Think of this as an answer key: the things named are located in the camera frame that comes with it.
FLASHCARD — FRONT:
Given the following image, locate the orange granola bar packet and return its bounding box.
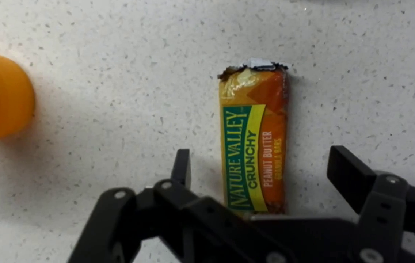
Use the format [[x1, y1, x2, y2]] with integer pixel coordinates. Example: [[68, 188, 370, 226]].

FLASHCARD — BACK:
[[220, 59, 288, 213]]

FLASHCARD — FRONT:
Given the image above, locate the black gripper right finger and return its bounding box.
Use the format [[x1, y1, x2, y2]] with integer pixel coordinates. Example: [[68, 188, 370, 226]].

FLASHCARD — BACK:
[[328, 145, 415, 263]]

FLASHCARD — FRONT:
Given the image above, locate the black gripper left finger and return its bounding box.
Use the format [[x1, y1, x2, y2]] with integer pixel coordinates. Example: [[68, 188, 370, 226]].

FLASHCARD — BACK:
[[68, 148, 248, 263]]

